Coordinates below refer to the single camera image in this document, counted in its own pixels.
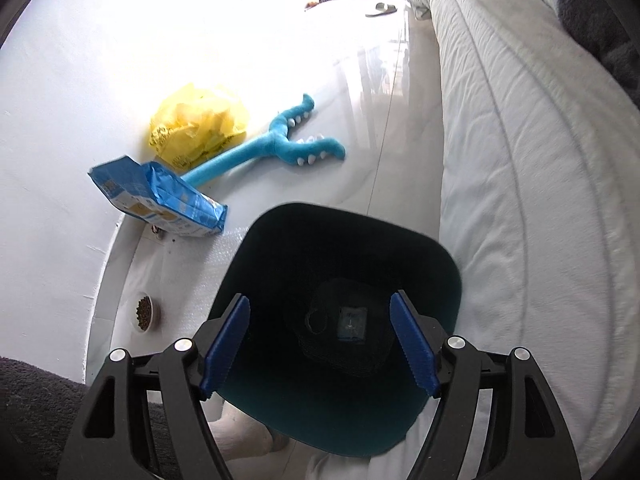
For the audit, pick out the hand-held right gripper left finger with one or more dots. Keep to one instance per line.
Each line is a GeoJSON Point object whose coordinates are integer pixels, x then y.
{"type": "Point", "coordinates": [227, 345]}

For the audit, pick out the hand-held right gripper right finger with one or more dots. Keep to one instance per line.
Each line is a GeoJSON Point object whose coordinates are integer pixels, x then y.
{"type": "Point", "coordinates": [412, 345]}

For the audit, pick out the dark teal trash bin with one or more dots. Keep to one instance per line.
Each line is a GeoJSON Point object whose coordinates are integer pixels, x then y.
{"type": "Point", "coordinates": [300, 250]}

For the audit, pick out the small blue packet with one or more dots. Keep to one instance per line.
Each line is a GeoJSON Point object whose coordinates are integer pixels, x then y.
{"type": "Point", "coordinates": [350, 327]}

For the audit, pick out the pet food bowl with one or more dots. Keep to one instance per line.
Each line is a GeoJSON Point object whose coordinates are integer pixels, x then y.
{"type": "Point", "coordinates": [144, 310]}

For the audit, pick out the blue pet food bag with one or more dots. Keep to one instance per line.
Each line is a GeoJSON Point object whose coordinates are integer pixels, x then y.
{"type": "Point", "coordinates": [165, 195]}

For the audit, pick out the white bed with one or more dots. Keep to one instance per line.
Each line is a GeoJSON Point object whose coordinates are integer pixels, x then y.
{"type": "Point", "coordinates": [525, 210]}

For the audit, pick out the dark grey fluffy cloth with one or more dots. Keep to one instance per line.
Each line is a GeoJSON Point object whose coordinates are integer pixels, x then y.
{"type": "Point", "coordinates": [35, 410]}

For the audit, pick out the blue plush toy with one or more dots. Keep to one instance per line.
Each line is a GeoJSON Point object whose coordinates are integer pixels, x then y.
{"type": "Point", "coordinates": [280, 142]}

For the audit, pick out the yellow plastic bag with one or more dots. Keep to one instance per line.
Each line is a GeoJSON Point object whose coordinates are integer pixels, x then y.
{"type": "Point", "coordinates": [200, 115]}

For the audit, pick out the grey slipper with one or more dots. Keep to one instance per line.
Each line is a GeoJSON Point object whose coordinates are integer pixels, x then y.
{"type": "Point", "coordinates": [381, 9]}

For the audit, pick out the grey fluffy blanket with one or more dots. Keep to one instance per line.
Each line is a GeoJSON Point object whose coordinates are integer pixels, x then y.
{"type": "Point", "coordinates": [585, 15]}

